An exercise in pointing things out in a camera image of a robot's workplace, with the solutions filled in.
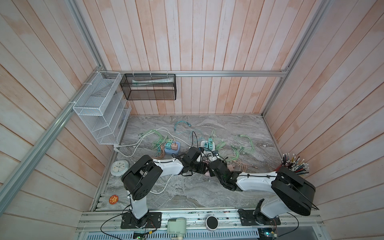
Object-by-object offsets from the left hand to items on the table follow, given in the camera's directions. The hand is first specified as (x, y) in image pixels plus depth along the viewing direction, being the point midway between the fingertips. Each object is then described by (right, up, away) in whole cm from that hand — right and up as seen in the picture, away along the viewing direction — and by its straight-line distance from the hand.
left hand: (205, 171), depth 89 cm
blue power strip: (-21, +14, +6) cm, 26 cm away
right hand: (+4, +5, +1) cm, 7 cm away
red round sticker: (-51, -13, -9) cm, 53 cm away
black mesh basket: (-38, +56, +15) cm, 69 cm away
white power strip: (+2, +15, +4) cm, 16 cm away
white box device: (-15, -20, -21) cm, 33 cm away
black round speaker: (+1, -19, -20) cm, 28 cm away
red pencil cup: (+44, +8, -16) cm, 47 cm away
